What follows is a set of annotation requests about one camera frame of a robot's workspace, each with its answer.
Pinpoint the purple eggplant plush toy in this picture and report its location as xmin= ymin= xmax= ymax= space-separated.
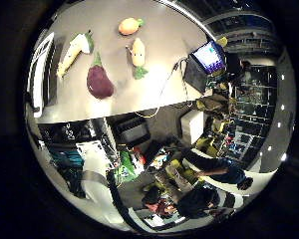
xmin=86 ymin=52 xmax=115 ymax=100

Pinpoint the white rectangular container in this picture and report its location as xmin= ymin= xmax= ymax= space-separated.
xmin=28 ymin=31 xmax=56 ymax=119

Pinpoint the black crate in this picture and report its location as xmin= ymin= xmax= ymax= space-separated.
xmin=113 ymin=116 xmax=151 ymax=147

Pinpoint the white box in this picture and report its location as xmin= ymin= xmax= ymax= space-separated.
xmin=179 ymin=110 xmax=205 ymax=145

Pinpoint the green bag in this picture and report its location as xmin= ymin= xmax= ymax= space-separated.
xmin=115 ymin=150 xmax=139 ymax=184

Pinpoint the white machine housing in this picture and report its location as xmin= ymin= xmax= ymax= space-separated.
xmin=77 ymin=139 xmax=124 ymax=230

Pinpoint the person in dark blue shirt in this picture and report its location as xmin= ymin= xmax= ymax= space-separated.
xmin=182 ymin=147 xmax=254 ymax=191

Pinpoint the person in black shirt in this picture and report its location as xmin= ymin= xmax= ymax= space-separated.
xmin=142 ymin=185 xmax=222 ymax=220

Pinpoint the orange fruit plush toy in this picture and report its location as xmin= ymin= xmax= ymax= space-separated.
xmin=118 ymin=17 xmax=147 ymax=37

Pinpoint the yellow corn plush toy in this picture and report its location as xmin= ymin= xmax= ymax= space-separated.
xmin=56 ymin=30 xmax=95 ymax=80

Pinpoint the thin yellow cable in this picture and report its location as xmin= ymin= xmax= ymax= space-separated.
xmin=134 ymin=106 xmax=162 ymax=120

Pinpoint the thin black cable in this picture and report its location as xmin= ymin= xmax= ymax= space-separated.
xmin=157 ymin=57 xmax=193 ymax=109

